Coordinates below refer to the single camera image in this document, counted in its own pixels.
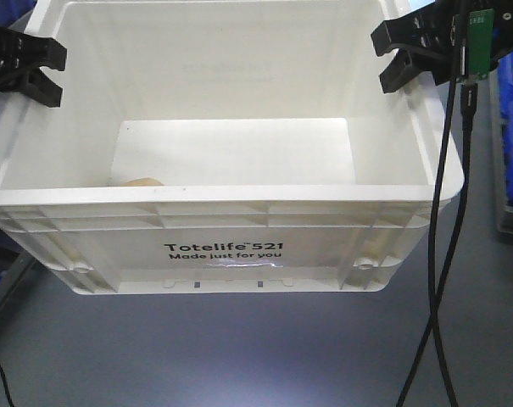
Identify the cream round plush toy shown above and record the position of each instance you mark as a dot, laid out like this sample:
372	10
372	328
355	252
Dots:
143	182

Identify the white plastic tote box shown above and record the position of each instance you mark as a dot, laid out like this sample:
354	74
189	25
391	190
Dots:
285	167

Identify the green circuit board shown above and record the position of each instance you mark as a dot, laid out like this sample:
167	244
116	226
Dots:
479	44

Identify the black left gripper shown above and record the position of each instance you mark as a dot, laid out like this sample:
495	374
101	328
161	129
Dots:
20	53

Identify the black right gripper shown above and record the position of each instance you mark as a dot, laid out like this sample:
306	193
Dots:
424	36

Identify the dark shelf frame left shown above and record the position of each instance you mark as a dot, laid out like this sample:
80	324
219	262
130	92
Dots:
20	277

